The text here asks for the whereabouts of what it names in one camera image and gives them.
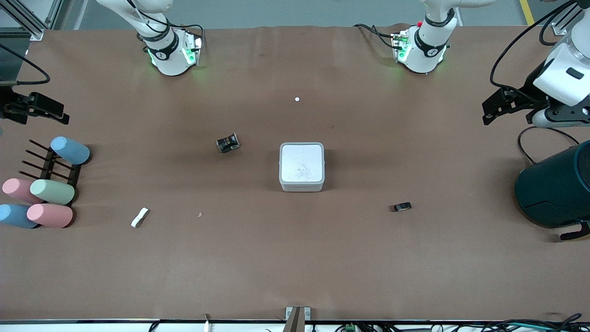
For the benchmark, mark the small white trash piece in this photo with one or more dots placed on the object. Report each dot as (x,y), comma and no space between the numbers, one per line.
(140,217)

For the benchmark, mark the black wrapper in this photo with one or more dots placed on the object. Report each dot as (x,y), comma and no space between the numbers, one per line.
(228,143)

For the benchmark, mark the white square lidded trash bin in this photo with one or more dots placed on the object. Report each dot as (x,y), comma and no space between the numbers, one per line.
(302,166)

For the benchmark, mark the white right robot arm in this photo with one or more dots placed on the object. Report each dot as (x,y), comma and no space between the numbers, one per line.
(168,55)

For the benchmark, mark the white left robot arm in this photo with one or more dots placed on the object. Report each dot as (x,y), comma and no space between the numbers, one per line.
(428,46)

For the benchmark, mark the blue cup with darker body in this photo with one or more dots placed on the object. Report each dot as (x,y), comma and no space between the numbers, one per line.
(70,150)

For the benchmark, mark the black peg cup rack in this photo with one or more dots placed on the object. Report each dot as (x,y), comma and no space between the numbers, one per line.
(48,168)

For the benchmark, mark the pink cup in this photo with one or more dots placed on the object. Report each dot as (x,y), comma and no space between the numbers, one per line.
(16,189)
(50,215)

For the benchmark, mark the dark teal cylindrical appliance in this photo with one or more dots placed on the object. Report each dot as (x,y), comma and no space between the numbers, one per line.
(557,189)

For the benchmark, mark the green cup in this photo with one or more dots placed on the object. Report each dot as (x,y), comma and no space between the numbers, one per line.
(51,192)

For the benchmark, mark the light blue cup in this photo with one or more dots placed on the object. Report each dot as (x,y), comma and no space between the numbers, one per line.
(16,216)

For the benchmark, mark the brown table cover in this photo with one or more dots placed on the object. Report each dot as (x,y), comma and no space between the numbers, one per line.
(295,258)

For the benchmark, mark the aluminium frame post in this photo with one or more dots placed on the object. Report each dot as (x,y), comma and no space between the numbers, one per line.
(563,23)
(27,20)

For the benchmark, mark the metal camera bracket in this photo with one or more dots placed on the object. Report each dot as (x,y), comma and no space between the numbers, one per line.
(297,318)

